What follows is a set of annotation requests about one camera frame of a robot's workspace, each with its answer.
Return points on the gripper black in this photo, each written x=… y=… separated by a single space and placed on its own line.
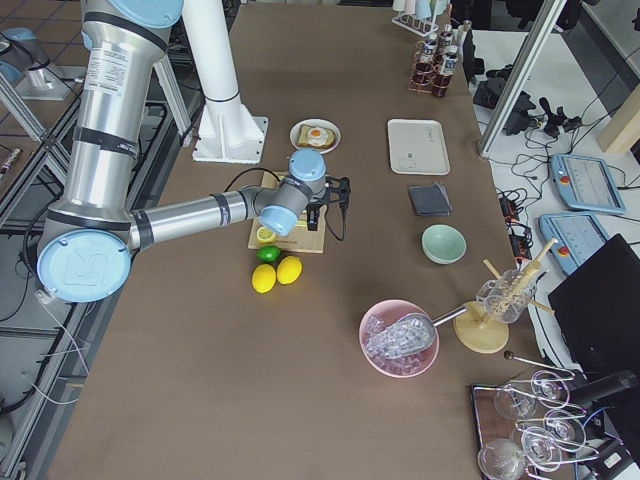
x=313 y=218

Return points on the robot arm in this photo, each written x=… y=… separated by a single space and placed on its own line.
x=89 y=236

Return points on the cream rabbit tray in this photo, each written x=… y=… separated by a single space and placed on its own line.
x=417 y=147

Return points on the wine glass rack tray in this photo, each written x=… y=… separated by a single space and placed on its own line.
x=529 y=428

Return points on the wooden cutting board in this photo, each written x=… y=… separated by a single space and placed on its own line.
x=297 y=240

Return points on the halved lemon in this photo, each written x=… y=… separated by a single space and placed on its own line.
x=264 y=235

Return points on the whole yellow lemon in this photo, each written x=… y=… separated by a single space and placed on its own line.
x=263 y=278
x=289 y=270

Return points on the green lime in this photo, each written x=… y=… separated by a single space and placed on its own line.
x=268 y=253

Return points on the fried egg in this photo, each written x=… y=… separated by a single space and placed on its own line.
x=317 y=136

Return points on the white plate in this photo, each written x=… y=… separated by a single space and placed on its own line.
x=293 y=134

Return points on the bottom bread slice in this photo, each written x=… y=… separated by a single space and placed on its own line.
x=302 y=141

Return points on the pink bowl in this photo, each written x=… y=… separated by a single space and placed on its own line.
x=391 y=310

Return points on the grey folded cloth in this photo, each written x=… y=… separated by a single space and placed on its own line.
x=431 y=200

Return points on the green bowl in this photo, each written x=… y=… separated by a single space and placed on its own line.
x=443 y=244

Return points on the metal ice scoop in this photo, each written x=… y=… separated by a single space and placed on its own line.
x=440 y=320

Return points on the clear ice cubes pile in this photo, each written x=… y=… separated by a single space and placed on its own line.
x=381 y=346

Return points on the tea bottle front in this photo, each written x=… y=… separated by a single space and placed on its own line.
x=445 y=72

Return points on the tea bottle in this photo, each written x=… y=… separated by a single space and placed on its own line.
x=426 y=53
x=445 y=38
x=445 y=72

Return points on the wooden mug tree stand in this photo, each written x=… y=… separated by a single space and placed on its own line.
x=482 y=333

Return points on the tea bottle right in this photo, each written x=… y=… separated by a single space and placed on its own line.
x=426 y=53

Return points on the glass pitcher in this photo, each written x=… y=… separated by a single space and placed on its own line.
x=506 y=298

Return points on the tea bottle left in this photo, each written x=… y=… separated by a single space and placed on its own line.
x=445 y=38

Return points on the blue teach pendant near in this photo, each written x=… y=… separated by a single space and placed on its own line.
x=579 y=235

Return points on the blue teach pendant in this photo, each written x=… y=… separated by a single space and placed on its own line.
x=579 y=235
x=585 y=183

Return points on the blue teach pendant far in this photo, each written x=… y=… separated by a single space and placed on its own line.
x=585 y=183

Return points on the black laptop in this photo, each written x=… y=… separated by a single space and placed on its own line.
x=597 y=309

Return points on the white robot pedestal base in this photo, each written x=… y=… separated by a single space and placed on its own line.
x=228 y=132

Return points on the copper wire bottle rack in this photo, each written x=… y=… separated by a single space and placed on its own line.
x=422 y=83

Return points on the aluminium frame post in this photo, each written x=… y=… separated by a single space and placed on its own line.
x=525 y=60

